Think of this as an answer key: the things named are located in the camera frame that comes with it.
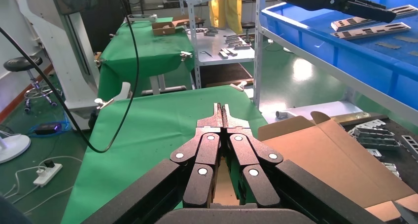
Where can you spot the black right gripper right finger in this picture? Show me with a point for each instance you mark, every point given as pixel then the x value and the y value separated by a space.
pixel 248 157

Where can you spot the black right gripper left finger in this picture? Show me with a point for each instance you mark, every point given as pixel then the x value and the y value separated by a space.
pixel 202 157

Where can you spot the silver metal shield plate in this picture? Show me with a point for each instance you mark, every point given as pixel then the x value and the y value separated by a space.
pixel 369 31
pixel 346 23

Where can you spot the large blue plastic tray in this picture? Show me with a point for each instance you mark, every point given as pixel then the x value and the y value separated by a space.
pixel 326 49

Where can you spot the open cardboard box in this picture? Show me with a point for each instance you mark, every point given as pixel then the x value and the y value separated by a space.
pixel 326 157

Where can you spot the wooden framed black tray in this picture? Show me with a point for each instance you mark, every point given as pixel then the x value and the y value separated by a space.
pixel 365 117

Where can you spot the small cardboard box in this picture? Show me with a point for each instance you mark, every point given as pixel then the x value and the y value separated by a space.
pixel 165 29

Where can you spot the white pipe fitting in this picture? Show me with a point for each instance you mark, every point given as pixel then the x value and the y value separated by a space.
pixel 284 114

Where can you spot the green tablecloth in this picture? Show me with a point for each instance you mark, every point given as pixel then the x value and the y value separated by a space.
pixel 147 134
pixel 147 52

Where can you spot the white lower shelf board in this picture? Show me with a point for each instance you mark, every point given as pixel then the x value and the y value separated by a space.
pixel 320 109

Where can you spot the silver metal part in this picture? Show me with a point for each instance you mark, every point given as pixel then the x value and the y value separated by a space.
pixel 223 54
pixel 242 46
pixel 231 51

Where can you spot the white background shelving rack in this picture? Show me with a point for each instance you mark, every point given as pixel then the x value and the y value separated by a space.
pixel 212 46

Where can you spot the black round stool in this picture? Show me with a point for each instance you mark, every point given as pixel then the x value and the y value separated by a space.
pixel 248 25
pixel 23 64

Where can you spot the yellow hanging cloth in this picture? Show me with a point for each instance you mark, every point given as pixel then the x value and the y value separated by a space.
pixel 225 11

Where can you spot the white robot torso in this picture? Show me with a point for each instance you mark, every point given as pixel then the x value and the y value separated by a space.
pixel 75 78

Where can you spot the white plastic object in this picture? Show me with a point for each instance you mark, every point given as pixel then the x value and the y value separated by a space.
pixel 142 18

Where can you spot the white power strip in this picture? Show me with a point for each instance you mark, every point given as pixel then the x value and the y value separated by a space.
pixel 47 174

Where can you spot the black power adapter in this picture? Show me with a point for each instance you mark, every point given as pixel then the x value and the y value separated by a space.
pixel 47 128

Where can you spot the white fan base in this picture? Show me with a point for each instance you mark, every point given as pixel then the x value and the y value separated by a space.
pixel 13 147

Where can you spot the grey table leg frame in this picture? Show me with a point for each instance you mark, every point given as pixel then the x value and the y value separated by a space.
pixel 163 88

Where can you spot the perforated white shelf post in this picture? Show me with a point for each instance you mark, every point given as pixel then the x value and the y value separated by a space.
pixel 258 52

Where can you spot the silver slotted metal bracket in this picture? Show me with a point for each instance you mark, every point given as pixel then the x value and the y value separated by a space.
pixel 375 143
pixel 369 126
pixel 391 170
pixel 374 154
pixel 410 145

